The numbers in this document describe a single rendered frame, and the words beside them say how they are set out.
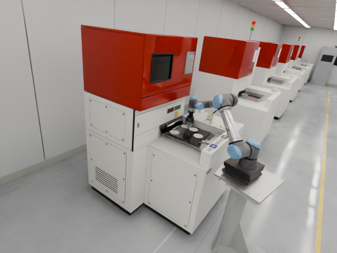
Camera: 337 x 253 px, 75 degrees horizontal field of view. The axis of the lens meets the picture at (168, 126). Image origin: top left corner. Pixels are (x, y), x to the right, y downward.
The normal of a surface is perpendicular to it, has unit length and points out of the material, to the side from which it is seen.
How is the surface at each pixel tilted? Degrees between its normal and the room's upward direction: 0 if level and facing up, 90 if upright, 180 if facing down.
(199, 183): 90
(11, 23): 90
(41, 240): 0
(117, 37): 90
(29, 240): 0
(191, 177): 90
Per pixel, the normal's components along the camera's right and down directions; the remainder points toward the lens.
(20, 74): 0.81, 0.32
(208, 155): -0.57, 0.28
